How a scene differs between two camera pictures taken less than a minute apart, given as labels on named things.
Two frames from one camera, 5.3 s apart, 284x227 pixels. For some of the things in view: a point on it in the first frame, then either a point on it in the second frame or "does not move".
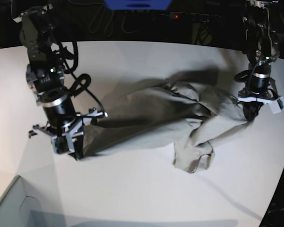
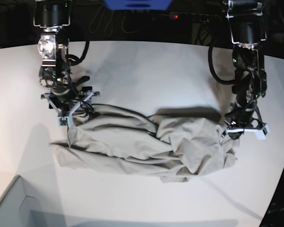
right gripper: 259,88 to 244,115
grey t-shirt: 187,109 to 175,144
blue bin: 139,4 does not move
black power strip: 195,17 does not move
